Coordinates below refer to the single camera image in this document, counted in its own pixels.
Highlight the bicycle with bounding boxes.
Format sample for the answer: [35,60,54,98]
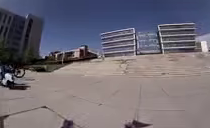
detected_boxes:
[11,65,27,79]

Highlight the robot's own part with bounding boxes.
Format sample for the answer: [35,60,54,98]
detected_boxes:
[60,119,75,128]
[124,119,153,128]

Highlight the grey concrete slab plaza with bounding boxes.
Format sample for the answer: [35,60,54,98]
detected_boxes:
[0,69,210,128]

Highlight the small white building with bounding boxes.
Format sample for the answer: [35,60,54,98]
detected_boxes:
[194,40,210,53]

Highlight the low brown building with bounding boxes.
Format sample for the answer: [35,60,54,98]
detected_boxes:
[46,45,101,64]

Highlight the dark glass tall building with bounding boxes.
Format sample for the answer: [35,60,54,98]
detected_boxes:
[0,6,45,61]

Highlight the white striped multi-storey building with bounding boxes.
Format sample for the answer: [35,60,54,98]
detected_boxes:
[99,22,198,58]

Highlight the wide concrete steps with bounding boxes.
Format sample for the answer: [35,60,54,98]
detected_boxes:
[53,52,210,79]

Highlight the dark green trees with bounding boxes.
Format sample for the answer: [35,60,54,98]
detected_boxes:
[0,39,41,66]

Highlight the grass strip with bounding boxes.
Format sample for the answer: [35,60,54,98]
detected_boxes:
[22,63,66,73]

